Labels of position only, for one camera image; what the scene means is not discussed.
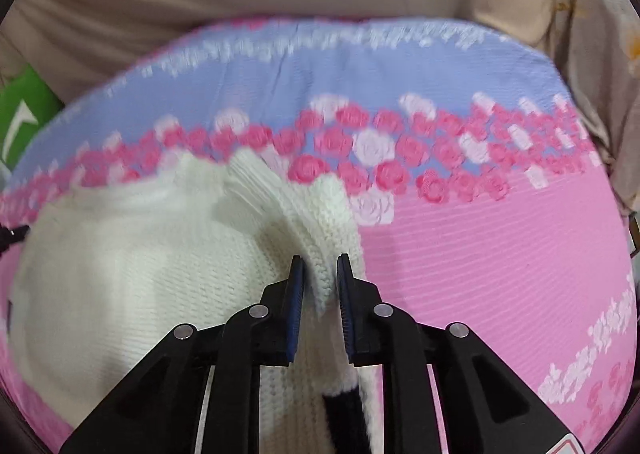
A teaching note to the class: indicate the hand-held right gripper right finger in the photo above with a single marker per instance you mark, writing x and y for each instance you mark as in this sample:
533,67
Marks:
344,304

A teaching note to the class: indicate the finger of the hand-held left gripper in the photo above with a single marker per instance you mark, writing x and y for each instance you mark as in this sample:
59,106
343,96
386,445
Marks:
12,234

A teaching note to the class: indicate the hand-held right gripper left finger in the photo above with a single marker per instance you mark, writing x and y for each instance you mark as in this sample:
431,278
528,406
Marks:
298,304

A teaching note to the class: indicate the white knit sweater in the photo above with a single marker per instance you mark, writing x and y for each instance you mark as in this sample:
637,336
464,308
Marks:
150,284

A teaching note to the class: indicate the green plush pillow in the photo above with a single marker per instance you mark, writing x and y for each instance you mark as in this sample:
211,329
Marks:
25,103

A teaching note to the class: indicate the pink floral bedsheet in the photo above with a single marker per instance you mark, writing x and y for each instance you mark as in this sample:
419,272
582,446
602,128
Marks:
475,259

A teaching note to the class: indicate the beige floral cloth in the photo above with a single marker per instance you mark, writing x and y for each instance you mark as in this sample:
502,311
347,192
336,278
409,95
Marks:
600,58

